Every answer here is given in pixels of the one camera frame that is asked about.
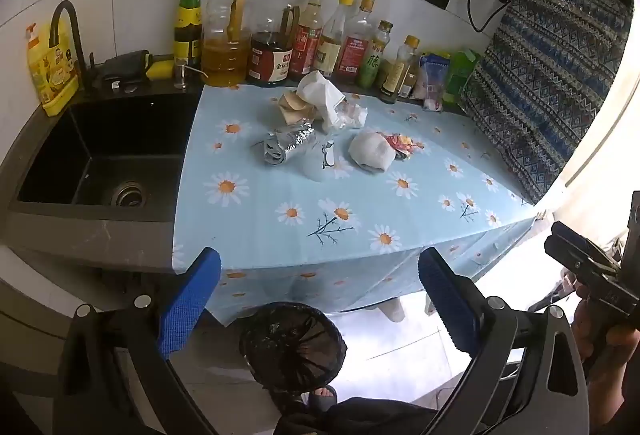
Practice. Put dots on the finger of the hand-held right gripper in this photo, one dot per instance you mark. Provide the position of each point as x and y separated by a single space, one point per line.
570 257
575 237

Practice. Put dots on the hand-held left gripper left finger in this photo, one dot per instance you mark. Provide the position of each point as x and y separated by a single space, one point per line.
192 295

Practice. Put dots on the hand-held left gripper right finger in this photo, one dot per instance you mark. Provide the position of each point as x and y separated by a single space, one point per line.
445 300

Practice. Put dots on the bin with black bag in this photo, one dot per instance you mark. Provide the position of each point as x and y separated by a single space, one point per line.
292 347

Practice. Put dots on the silver foil packet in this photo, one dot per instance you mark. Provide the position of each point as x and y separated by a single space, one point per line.
287 146

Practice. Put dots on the clear plastic cup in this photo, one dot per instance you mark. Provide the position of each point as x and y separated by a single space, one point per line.
317 162

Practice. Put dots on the white paper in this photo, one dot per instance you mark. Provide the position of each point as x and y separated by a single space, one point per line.
320 97

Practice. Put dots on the person's right hand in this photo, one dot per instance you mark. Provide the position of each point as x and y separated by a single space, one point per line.
612 350

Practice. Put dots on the blue daisy print tablecloth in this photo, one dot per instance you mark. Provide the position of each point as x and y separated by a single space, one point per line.
280 235

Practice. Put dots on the metal sink drain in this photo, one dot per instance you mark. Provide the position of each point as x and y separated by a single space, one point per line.
125 194

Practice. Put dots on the person's sandalled foot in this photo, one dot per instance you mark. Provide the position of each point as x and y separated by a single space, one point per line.
322 399

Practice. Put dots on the colourful snack wrapper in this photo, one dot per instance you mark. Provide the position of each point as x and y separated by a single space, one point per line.
402 147

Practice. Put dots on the blue patterned cloth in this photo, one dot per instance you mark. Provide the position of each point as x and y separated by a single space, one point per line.
545 80

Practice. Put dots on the white plastic bag ball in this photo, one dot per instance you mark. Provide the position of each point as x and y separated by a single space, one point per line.
371 152

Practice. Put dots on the black sink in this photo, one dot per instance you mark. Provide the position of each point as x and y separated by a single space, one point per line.
100 150

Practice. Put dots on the green seasoning packet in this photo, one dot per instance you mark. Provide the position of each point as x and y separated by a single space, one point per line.
460 75

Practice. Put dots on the clear crumpled plastic wrap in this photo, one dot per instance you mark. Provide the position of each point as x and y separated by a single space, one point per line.
351 115

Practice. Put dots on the white seasoning bag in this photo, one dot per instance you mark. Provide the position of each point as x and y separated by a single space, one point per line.
431 85

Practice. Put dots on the metal soap dispenser pump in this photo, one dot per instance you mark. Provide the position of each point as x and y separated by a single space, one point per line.
184 74

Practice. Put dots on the yellow sponge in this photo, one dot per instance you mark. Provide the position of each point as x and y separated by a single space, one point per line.
162 69

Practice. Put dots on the small seasoning bottle yellow cap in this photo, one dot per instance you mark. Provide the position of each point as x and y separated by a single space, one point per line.
400 72

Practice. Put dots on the black cloth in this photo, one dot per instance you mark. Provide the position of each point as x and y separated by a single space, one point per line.
122 65

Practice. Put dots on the green pepper oil bottle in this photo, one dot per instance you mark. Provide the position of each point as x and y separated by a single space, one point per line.
375 60

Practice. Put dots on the large cooking oil jug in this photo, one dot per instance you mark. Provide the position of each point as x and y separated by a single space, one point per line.
225 45

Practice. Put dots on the large soy sauce jug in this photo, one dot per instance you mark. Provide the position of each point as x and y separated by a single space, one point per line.
271 47

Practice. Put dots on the yellow dish soap bottle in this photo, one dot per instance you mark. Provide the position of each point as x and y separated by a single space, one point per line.
50 70

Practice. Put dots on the clear bottle red label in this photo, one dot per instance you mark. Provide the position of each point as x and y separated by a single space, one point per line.
356 45

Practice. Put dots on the green label sauce bottle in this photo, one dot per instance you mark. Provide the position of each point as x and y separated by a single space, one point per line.
188 22

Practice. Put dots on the clear vinegar bottle yellow cap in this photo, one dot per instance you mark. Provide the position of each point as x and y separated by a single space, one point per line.
332 45

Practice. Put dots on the black faucet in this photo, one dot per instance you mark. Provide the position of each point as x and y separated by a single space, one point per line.
70 40

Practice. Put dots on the dark sauce bottle red label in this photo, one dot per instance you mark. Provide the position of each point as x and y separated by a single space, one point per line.
310 37

